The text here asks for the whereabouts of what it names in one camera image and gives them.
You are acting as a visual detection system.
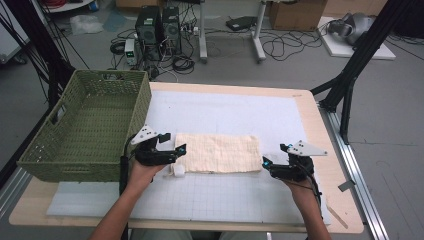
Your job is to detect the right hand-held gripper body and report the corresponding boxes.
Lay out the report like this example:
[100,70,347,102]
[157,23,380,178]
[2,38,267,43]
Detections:
[269,140,329,183]

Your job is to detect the grey headset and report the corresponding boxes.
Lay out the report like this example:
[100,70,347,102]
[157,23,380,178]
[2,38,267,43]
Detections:
[327,11,375,46]

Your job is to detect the person's left hand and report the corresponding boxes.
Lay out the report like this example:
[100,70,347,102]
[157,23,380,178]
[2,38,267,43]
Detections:
[127,160,168,197]

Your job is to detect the clear plastic bag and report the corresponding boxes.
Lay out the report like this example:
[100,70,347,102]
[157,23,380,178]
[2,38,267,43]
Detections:
[69,13,105,37]

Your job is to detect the white grid mat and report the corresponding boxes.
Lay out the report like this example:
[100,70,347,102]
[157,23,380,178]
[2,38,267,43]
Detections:
[46,90,332,225]

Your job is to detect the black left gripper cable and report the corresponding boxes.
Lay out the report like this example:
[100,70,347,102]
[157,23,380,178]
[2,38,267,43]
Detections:
[118,134,138,240]

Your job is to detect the black frame stand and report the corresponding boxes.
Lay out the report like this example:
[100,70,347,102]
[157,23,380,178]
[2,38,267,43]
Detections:
[309,0,415,145]

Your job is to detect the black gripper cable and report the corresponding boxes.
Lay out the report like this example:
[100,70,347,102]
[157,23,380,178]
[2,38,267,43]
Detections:
[118,134,138,240]
[299,162,324,219]

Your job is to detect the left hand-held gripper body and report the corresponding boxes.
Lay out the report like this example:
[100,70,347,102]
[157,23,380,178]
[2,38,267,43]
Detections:
[129,124,180,167]

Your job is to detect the black frame with cables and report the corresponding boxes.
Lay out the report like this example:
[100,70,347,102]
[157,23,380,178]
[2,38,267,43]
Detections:
[0,0,91,113]

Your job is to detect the green woven basket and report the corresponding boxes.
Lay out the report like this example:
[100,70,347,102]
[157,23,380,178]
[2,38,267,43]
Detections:
[17,69,153,184]

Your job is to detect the aluminium rail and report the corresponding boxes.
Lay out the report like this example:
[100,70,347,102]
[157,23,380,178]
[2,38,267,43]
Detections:
[317,105,390,240]
[0,165,33,219]

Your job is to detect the black flat device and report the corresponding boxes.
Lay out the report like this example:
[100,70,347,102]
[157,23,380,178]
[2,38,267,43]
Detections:
[225,15,259,32]

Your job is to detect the white metal desk frame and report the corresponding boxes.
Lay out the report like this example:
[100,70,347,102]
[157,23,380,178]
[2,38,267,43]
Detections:
[198,0,268,65]

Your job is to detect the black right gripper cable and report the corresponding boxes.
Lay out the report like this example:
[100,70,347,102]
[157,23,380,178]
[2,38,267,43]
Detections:
[299,162,324,219]

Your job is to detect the white power supply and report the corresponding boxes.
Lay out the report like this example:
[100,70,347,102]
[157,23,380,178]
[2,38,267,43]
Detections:
[123,37,139,67]

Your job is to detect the small grey metal bracket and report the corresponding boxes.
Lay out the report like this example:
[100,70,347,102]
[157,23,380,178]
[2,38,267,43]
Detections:
[337,179,357,193]

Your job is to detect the wooden stick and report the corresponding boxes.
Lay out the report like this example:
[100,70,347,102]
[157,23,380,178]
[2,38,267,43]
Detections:
[327,205,350,231]

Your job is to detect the person's right hand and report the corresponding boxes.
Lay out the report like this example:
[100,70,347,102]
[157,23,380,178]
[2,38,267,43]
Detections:
[282,176,318,202]

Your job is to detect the white floor board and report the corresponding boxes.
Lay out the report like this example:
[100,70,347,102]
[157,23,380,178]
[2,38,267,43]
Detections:
[317,15,397,62]

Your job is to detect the white round table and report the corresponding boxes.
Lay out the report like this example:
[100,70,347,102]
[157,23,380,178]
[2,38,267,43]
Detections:
[42,0,97,14]

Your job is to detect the black computer tower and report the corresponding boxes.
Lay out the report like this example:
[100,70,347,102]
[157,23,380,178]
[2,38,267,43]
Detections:
[134,5,163,62]
[161,6,183,56]

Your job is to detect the open cardboard box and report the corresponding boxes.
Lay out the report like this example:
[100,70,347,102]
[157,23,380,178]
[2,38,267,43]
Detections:
[268,0,329,32]

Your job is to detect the cream patterned cloth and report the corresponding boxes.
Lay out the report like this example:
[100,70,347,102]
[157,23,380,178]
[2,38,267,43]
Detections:
[169,132,264,179]

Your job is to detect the black floor cables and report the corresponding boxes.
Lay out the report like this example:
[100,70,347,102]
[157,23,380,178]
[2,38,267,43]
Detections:
[259,19,332,63]

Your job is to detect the tangled black cables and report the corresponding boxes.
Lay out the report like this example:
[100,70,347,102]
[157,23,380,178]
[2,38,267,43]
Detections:
[109,28,198,81]

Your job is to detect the large cardboard box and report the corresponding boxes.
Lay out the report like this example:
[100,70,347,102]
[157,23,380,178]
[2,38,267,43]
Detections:
[322,0,390,19]

